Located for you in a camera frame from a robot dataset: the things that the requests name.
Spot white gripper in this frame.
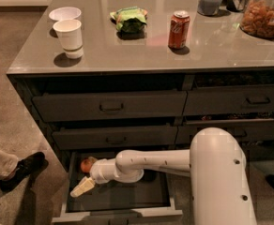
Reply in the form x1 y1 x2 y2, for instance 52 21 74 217
70 157 118 198

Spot orange fruit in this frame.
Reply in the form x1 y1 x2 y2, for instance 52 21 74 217
80 158 94 173

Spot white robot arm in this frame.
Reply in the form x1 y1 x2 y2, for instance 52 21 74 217
70 127 257 225

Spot open bottom left drawer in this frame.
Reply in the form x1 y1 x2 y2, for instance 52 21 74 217
53 152 182 225

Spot middle left grey drawer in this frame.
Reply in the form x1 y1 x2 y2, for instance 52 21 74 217
53 126 177 150

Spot top left grey drawer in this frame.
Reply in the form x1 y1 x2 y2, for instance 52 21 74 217
32 90 186 122

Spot middle right grey drawer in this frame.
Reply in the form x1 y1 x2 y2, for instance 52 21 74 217
176 112 274 143

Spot bottom right grey drawer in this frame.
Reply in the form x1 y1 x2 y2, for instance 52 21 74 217
169 142 274 167

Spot black shoe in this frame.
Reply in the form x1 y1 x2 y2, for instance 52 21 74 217
0 152 45 192

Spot grey kitchen island cabinet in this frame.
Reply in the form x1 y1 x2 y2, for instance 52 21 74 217
8 0 274 225

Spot white paper cup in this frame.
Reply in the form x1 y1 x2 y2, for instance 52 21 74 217
53 20 84 59

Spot green chip bag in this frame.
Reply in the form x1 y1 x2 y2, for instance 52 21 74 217
110 7 147 34

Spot white paper bowl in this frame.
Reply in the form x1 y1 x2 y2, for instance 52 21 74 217
49 7 82 22

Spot red soda can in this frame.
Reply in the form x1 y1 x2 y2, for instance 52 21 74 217
168 10 190 49

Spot clear snack jar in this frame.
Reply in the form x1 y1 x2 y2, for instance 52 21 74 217
240 0 274 38

